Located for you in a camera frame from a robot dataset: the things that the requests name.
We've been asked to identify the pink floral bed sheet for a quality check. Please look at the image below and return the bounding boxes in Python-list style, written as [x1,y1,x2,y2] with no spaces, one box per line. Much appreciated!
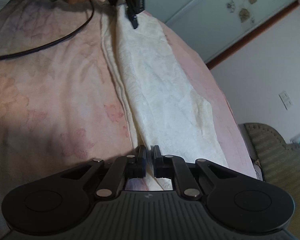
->
[0,0,260,235]

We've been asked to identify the brown wooden door frame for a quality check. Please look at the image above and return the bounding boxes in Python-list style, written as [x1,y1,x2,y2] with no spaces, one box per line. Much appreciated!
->
[206,2,299,70]

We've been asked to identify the cream white pants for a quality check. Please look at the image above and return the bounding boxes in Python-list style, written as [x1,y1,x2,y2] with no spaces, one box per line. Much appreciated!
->
[99,0,229,192]

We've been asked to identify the green upholstered headboard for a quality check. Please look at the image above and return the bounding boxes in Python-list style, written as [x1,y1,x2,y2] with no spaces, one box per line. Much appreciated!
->
[239,123,300,239]

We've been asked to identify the white wall socket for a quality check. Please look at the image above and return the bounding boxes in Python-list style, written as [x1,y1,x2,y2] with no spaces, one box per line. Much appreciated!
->
[279,91,293,110]

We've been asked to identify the black cable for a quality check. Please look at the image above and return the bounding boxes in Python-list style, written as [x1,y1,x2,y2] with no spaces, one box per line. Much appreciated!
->
[0,0,95,62]

